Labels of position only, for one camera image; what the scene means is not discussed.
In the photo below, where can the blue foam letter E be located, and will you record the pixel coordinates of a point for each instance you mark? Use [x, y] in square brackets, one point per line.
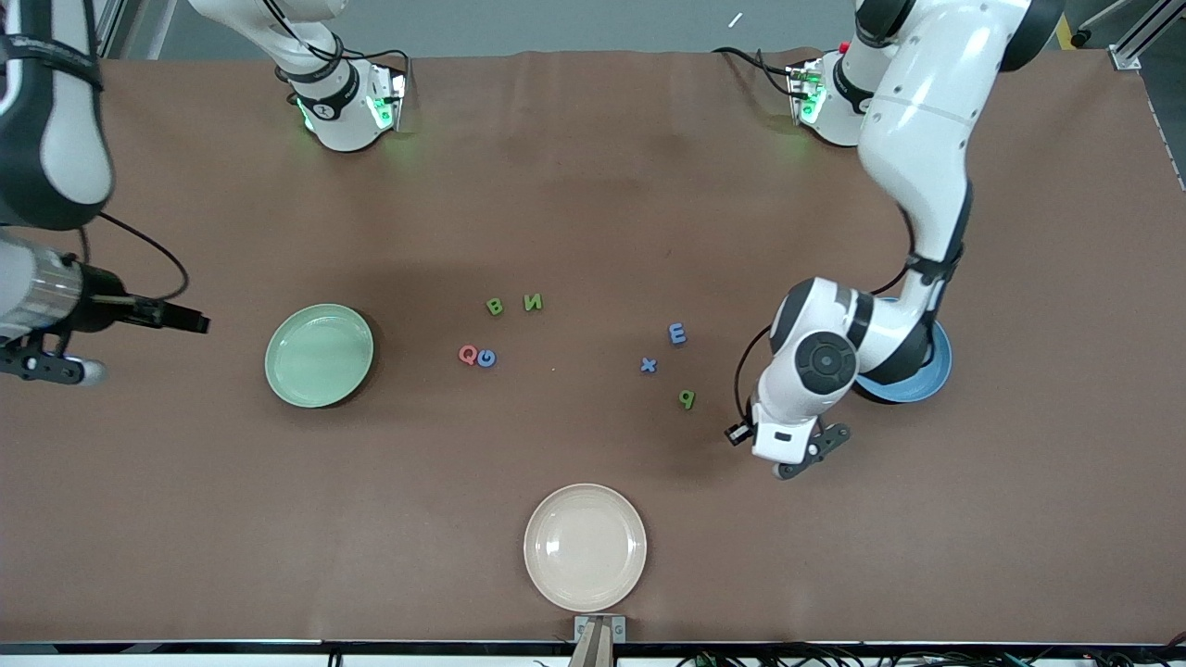
[677, 333]

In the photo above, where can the metal camera stand bracket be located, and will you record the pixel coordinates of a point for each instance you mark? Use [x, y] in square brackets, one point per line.
[599, 639]

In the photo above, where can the blue foam letter G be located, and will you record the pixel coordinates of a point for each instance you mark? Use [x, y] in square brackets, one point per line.
[480, 358]

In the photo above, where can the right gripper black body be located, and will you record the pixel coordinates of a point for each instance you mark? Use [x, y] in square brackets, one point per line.
[95, 301]

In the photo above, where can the cream round plate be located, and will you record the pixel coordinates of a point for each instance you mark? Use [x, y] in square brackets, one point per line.
[586, 547]

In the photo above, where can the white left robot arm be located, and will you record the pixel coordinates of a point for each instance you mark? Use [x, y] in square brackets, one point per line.
[917, 120]

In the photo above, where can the green foam letter b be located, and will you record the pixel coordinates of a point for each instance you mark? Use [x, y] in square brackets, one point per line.
[691, 399]
[496, 307]

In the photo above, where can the brown table mat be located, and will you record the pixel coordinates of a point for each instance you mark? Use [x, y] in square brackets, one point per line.
[593, 232]

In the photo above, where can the green round plate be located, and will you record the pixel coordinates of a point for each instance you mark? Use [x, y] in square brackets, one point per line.
[320, 357]

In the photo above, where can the red foam letter Q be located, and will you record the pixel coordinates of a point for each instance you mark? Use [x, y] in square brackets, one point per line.
[461, 354]

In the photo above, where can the aluminium frame profile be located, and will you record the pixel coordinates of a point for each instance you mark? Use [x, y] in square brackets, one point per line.
[130, 28]
[1135, 42]

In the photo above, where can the green foam letter N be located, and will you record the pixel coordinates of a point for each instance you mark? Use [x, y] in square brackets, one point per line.
[533, 303]

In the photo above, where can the blue round plate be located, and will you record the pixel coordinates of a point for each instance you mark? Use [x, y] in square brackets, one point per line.
[936, 372]

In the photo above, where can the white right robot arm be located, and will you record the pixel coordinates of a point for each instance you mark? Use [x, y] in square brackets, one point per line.
[65, 139]

